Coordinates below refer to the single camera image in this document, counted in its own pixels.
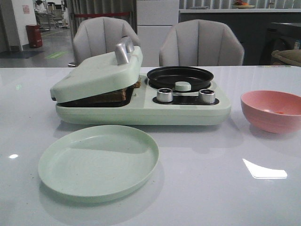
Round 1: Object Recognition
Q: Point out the beige sofa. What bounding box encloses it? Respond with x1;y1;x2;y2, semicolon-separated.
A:
271;49;301;66

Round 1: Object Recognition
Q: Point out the silver knob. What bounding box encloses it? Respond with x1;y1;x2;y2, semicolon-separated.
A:
198;89;215;104
156;88;173;103

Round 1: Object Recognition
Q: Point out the grey curtain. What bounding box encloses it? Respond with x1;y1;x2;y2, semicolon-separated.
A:
64;0;137;35

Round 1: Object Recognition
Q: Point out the right silver knob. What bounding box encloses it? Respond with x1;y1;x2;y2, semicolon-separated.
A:
198;89;215;104

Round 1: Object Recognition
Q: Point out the green breakfast maker base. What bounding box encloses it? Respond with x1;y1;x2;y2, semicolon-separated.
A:
55;73;231;125

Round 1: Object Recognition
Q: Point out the left beige chair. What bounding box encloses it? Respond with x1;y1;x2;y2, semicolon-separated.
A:
73;17;141;65

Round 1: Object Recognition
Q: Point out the black washing machine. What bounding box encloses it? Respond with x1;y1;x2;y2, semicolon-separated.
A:
259;23;301;65

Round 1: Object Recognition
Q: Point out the dark kitchen counter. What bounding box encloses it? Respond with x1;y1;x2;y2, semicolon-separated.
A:
179;8;301;65

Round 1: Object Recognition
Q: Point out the beige chair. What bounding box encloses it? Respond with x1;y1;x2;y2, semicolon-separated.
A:
73;17;141;65
159;19;245;66

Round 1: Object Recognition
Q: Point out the left silver knob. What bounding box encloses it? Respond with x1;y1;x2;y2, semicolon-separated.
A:
156;88;173;103

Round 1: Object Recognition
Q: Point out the right beige chair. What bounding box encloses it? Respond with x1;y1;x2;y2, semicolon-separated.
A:
159;19;245;66

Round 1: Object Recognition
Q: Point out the bread slice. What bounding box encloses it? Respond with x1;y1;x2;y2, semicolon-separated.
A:
129;76;141;89
70;88;127;105

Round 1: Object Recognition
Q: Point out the green breakfast maker lid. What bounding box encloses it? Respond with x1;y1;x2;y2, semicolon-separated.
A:
50;37;143;104

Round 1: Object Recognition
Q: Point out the red bin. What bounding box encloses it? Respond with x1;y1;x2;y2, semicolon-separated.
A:
26;24;43;48

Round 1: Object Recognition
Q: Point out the fruit plate on counter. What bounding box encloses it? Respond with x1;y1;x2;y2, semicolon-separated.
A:
232;0;255;9

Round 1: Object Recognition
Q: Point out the pink bowl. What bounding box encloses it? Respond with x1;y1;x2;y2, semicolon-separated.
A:
241;90;301;134

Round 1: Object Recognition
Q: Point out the white refrigerator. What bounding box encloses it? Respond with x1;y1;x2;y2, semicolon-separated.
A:
136;0;179;67

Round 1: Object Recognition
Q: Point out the black round frying pan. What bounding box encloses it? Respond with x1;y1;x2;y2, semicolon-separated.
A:
147;66;214;92

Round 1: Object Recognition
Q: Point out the green round plate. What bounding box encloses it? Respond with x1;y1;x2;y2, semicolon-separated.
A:
38;125;159;203

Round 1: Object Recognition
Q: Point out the red barrier belt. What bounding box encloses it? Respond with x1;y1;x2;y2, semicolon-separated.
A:
74;11;131;18

